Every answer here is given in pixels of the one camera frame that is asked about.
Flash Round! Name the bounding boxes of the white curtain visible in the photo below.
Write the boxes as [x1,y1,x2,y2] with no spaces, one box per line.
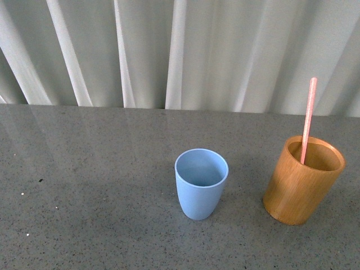
[1,1,359,117]

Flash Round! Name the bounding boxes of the pink chopstick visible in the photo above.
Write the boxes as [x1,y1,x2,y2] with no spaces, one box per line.
[300,77,317,164]

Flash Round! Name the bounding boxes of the bamboo chopstick holder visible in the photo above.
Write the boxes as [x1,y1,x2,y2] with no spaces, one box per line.
[263,136,346,225]

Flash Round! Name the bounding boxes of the blue plastic cup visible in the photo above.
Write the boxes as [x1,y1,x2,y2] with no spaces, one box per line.
[174,148,229,221]

